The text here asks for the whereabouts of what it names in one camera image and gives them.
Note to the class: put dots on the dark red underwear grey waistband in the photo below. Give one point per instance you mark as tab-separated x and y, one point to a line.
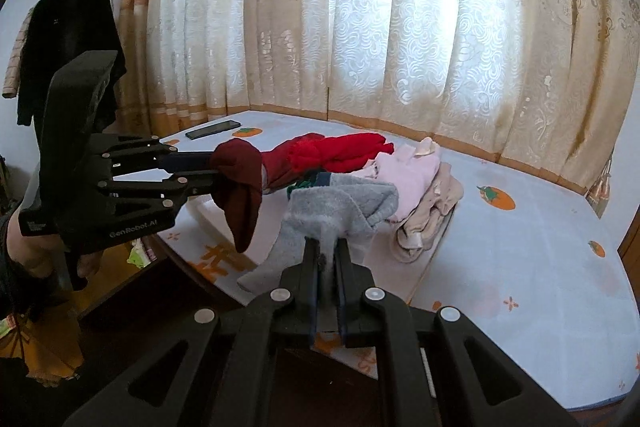
277	162

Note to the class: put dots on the shallow cardboard tray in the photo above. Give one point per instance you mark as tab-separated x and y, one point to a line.
205	217

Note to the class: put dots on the curtain tassel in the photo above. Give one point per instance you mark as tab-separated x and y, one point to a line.
600	192

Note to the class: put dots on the orange cloth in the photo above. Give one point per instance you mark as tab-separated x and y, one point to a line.
45	352

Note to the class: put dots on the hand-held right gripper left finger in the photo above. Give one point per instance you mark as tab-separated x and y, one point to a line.
312	292

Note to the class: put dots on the beige quilted jacket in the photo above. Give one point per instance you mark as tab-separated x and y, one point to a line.
12	67

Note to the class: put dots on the wooden desk with tablecloth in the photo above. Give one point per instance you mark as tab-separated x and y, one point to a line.
525	267

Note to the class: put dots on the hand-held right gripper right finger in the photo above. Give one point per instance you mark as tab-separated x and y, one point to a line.
342	292

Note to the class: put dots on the white grey sock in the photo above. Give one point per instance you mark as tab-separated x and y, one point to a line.
340	207

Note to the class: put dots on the green printed cloth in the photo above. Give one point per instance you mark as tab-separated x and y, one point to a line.
140	254

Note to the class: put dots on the cream and orange curtain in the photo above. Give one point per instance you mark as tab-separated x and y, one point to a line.
400	32

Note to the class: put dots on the black hanging jacket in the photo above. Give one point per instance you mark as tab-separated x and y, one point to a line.
70	27

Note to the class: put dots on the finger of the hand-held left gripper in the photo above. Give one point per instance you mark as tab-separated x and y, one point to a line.
200	187
190	162

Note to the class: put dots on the bright red underwear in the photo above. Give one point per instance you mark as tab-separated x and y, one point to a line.
345	152

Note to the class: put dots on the dark wooden desk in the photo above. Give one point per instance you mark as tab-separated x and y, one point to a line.
325	387

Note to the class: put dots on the person's left forearm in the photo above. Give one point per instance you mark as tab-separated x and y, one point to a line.
10	292

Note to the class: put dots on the black smartphone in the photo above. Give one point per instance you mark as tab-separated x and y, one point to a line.
212	130

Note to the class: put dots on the green underwear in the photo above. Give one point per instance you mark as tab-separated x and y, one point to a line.
300	184

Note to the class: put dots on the beige underwear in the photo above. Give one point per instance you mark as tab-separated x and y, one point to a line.
422	149
435	217

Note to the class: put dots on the person's left hand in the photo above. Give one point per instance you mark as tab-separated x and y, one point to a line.
35	257

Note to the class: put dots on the dark red sock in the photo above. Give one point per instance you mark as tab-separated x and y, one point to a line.
240	207

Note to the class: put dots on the pale pink underwear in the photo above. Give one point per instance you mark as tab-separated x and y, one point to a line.
405	182

